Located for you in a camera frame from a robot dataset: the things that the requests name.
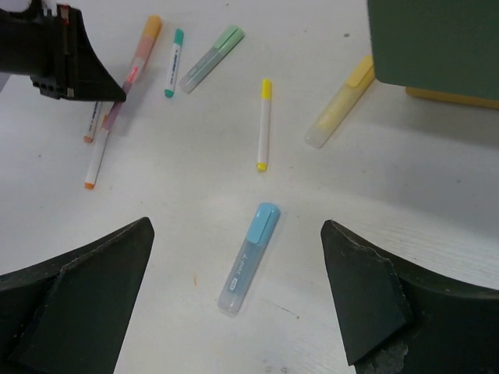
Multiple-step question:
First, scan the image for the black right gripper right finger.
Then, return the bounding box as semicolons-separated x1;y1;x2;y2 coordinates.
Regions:
320;220;498;373

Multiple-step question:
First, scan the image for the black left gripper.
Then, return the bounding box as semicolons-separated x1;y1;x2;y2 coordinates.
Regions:
1;1;126;102

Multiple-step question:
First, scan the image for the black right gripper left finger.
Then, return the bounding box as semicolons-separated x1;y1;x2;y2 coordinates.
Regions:
1;217;154;373

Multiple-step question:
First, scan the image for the pink translucent gel pen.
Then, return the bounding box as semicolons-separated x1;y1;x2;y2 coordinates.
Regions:
101;65;142;132

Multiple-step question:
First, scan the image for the green drawer box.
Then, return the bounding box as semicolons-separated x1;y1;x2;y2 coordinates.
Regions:
367;0;498;101

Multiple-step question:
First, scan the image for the pink cap marker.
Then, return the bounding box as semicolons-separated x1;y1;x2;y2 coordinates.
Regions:
83;102;102;143

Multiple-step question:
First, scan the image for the orange cap highlighter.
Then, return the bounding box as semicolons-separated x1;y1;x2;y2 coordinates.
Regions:
122;15;162;93

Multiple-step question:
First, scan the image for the teal cap marker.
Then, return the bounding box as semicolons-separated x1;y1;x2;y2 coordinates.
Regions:
165;28;184;98

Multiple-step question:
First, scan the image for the orange cap marker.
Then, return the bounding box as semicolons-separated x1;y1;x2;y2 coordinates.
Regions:
84;129;110;190

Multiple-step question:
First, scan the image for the green cap highlighter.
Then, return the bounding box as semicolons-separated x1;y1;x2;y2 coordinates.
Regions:
180;25;245;94

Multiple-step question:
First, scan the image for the blue cap highlighter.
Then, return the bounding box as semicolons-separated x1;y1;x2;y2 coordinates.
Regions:
218;203;281;316

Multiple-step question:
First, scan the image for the yellow cap marker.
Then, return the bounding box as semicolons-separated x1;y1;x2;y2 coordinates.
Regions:
257;79;272;172

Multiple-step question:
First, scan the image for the yellow cap highlighter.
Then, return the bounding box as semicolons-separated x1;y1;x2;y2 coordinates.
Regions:
304;55;375;149

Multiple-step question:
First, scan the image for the yellow drawer box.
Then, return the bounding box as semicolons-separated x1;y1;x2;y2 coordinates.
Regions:
405;86;499;110

